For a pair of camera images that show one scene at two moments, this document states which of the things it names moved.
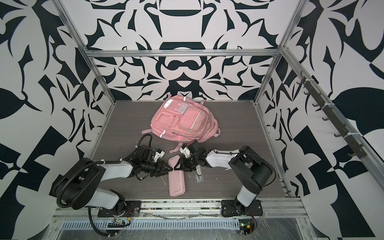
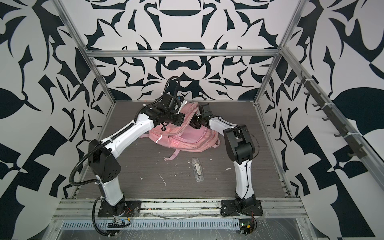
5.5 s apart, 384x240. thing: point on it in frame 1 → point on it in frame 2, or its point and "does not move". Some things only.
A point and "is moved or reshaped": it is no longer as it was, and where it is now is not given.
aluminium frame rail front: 187,210 does not move
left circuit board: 117,223 does not move
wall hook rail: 354,147 does not move
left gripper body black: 148,167 → 174,118
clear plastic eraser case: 199,178 does not move
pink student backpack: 180,119 is moved or reshaped
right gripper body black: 192,162 → 197,121
